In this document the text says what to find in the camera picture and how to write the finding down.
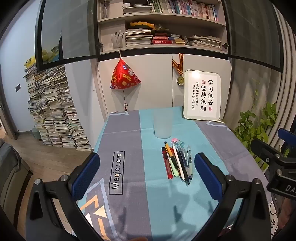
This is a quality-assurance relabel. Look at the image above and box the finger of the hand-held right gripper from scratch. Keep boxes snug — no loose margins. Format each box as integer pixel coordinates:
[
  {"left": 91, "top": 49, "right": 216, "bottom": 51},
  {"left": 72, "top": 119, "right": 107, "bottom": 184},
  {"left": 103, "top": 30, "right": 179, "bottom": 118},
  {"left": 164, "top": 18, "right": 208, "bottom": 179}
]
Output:
[
  {"left": 277, "top": 128, "right": 296, "bottom": 151},
  {"left": 251, "top": 138, "right": 292, "bottom": 171}
]

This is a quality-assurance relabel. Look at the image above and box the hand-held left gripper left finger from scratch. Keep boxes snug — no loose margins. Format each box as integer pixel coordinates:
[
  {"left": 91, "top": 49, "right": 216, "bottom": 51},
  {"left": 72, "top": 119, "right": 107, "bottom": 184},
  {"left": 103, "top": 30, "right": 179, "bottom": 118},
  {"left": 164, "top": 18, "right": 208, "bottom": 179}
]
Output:
[{"left": 25, "top": 152, "right": 102, "bottom": 241}]

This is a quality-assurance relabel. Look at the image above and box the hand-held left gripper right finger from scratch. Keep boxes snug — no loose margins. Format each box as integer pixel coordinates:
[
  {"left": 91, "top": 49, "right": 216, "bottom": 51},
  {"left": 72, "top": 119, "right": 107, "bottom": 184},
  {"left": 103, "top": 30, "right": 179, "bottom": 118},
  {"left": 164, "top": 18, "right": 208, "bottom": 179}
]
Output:
[{"left": 194, "top": 152, "right": 271, "bottom": 241}]

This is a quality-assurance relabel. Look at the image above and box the clear pen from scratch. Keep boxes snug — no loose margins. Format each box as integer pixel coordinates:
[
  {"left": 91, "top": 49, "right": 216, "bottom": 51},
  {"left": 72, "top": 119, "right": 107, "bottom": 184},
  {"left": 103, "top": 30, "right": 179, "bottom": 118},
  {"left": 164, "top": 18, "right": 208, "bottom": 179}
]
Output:
[
  {"left": 179, "top": 144, "right": 190, "bottom": 186},
  {"left": 186, "top": 145, "right": 194, "bottom": 180}
]

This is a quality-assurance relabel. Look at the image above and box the white pen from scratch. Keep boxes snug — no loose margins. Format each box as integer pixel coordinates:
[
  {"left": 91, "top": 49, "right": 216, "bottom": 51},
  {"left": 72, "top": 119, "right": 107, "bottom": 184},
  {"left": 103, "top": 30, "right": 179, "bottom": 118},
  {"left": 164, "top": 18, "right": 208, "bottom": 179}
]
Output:
[{"left": 171, "top": 143, "right": 186, "bottom": 181}]

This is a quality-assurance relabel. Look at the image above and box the green pen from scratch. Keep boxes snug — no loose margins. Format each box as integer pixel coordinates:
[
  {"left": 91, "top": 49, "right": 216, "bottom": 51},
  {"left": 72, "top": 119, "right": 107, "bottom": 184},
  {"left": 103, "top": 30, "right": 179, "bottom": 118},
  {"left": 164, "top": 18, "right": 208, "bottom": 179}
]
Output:
[{"left": 171, "top": 160, "right": 180, "bottom": 177}]

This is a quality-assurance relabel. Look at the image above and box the black pen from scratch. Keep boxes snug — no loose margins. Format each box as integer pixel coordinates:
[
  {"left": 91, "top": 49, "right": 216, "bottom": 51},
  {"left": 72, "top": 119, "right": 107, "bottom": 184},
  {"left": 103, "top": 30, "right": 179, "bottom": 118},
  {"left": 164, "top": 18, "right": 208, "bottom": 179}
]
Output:
[{"left": 176, "top": 148, "right": 189, "bottom": 181}]

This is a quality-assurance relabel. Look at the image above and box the red utility knife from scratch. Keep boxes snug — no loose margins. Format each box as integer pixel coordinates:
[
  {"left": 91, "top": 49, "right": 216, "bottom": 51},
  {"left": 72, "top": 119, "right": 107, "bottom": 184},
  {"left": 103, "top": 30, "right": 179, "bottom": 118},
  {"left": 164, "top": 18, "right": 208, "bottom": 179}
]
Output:
[{"left": 162, "top": 146, "right": 174, "bottom": 179}]

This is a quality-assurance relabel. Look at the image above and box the yellow marker with black cap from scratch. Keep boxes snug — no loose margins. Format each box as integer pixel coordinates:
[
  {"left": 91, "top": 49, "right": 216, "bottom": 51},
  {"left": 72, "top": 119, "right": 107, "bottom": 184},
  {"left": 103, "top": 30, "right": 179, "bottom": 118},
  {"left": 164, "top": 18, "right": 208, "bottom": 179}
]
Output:
[{"left": 164, "top": 141, "right": 179, "bottom": 172}]

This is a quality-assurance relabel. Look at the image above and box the frosted plastic cup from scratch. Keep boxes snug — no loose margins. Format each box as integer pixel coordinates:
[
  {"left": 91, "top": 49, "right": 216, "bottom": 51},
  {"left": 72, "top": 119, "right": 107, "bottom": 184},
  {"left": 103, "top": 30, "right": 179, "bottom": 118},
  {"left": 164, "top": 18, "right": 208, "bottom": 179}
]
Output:
[{"left": 153, "top": 109, "right": 173, "bottom": 138}]

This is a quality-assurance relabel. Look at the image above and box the green potted plant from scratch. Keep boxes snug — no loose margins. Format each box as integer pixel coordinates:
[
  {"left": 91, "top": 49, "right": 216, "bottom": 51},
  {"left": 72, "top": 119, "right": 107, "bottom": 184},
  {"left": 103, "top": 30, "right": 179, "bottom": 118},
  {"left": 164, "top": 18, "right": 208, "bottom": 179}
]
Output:
[{"left": 233, "top": 79, "right": 289, "bottom": 169}]

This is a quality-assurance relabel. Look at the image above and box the grey and blue tablecloth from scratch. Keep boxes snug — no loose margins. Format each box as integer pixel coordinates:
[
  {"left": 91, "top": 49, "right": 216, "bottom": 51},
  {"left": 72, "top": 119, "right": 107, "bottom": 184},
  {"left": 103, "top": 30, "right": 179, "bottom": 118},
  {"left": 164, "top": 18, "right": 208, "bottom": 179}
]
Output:
[{"left": 76, "top": 107, "right": 271, "bottom": 241}]

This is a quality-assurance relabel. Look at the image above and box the grey ribbed curtain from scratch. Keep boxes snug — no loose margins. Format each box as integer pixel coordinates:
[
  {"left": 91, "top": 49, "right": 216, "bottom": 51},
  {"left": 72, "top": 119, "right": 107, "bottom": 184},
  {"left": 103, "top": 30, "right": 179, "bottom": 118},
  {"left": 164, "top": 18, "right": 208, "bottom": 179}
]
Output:
[{"left": 266, "top": 14, "right": 296, "bottom": 149}]

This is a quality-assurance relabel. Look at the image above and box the tall stack of papers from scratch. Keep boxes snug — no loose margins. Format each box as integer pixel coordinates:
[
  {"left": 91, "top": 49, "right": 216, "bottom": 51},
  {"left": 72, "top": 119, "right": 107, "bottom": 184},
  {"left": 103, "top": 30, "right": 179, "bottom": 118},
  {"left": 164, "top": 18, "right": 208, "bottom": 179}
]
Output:
[{"left": 23, "top": 64, "right": 92, "bottom": 151}]

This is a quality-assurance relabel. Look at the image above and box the framed calligraphy sign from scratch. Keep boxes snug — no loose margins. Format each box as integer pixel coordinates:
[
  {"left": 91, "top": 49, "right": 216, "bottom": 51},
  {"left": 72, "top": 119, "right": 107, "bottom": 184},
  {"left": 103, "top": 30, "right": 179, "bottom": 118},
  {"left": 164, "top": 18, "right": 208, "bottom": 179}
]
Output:
[{"left": 183, "top": 69, "right": 222, "bottom": 121}]

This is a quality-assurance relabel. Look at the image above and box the gold medal with striped ribbon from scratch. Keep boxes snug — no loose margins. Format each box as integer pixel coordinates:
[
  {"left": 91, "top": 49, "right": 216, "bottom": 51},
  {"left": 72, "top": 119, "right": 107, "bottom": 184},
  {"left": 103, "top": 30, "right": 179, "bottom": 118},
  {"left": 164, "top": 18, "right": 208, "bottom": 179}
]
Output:
[{"left": 171, "top": 53, "right": 185, "bottom": 86}]

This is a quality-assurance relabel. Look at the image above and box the red pyramid hanging ornament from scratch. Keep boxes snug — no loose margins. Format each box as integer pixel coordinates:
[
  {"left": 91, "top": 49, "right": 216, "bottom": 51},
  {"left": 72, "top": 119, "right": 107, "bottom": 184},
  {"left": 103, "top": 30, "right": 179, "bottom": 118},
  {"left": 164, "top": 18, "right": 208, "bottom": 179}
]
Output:
[{"left": 110, "top": 50, "right": 141, "bottom": 112}]

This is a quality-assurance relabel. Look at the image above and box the glass cabinet door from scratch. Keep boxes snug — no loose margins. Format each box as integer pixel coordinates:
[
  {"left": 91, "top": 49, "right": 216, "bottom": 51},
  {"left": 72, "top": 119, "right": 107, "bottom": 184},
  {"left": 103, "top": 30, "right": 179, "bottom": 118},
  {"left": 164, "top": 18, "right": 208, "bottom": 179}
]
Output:
[
  {"left": 222, "top": 0, "right": 284, "bottom": 72},
  {"left": 35, "top": 0, "right": 100, "bottom": 72}
]

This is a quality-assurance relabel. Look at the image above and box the stack of worn booklets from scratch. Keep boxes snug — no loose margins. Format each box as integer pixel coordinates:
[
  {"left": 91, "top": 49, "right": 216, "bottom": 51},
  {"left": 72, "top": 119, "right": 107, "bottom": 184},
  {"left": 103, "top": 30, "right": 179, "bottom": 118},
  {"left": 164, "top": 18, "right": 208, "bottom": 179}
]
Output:
[{"left": 188, "top": 35, "right": 222, "bottom": 48}]

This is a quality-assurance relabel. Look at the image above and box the yellow plush toy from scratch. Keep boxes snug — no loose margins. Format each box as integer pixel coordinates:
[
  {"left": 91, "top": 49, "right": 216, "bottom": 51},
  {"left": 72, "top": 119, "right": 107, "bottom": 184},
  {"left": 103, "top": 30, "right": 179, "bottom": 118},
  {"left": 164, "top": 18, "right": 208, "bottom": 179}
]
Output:
[{"left": 25, "top": 56, "right": 37, "bottom": 69}]

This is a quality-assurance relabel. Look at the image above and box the white pen holder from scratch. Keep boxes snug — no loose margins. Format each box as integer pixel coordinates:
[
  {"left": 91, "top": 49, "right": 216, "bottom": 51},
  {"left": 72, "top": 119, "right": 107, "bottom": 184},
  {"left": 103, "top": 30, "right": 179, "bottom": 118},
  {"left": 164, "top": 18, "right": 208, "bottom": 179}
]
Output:
[{"left": 111, "top": 32, "right": 123, "bottom": 49}]

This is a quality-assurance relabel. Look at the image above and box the stack of red books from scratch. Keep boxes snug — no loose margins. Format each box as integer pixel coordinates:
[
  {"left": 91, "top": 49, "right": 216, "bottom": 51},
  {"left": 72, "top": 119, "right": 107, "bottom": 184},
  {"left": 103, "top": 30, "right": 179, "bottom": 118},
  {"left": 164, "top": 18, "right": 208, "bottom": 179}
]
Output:
[{"left": 152, "top": 35, "right": 176, "bottom": 45}]

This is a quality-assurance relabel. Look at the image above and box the stack of magazines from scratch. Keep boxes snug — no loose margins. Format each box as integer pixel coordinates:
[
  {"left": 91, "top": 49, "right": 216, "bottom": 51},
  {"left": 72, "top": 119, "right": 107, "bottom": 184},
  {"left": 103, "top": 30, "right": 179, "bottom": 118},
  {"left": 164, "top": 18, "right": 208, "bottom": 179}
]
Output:
[{"left": 125, "top": 28, "right": 153, "bottom": 47}]

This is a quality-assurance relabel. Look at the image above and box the row of upright books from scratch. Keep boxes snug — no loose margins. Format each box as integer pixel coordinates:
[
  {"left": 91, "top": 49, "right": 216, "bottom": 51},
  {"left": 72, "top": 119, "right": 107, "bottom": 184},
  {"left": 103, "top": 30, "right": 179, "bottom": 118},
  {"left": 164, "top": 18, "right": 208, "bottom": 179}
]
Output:
[{"left": 151, "top": 0, "right": 219, "bottom": 22}]

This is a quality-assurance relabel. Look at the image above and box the yellow flower garland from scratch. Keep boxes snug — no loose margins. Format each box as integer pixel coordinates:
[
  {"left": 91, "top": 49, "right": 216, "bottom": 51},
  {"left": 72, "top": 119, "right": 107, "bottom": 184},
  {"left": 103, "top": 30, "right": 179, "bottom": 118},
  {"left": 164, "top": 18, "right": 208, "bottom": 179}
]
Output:
[{"left": 129, "top": 22, "right": 155, "bottom": 30}]

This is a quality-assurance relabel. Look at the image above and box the glass jar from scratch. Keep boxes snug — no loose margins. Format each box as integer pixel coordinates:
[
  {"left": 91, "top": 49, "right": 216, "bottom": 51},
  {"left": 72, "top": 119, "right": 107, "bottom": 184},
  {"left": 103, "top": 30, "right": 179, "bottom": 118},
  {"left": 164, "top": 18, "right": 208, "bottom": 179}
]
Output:
[{"left": 101, "top": 0, "right": 110, "bottom": 19}]

